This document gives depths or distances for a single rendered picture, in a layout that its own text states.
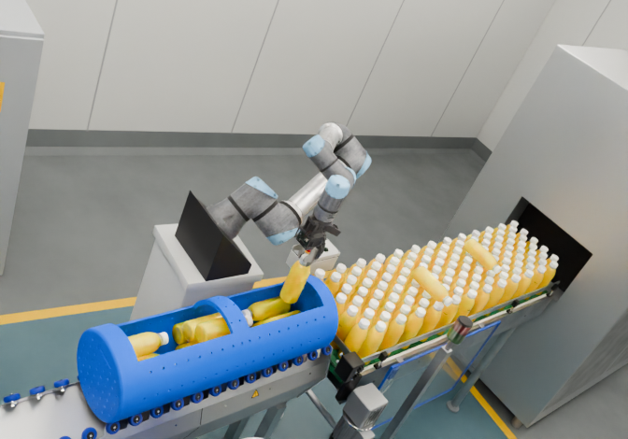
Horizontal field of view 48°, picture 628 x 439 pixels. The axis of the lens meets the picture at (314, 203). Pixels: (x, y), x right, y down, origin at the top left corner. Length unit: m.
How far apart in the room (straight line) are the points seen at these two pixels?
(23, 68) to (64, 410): 1.49
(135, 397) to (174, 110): 3.35
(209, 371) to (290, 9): 3.44
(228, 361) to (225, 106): 3.35
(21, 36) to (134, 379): 1.59
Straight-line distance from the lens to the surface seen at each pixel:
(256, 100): 5.50
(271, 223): 2.54
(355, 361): 2.72
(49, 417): 2.31
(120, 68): 4.87
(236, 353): 2.30
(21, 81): 3.22
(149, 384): 2.14
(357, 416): 2.86
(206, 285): 2.54
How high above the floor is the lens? 2.78
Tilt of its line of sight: 31 degrees down
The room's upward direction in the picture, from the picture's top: 25 degrees clockwise
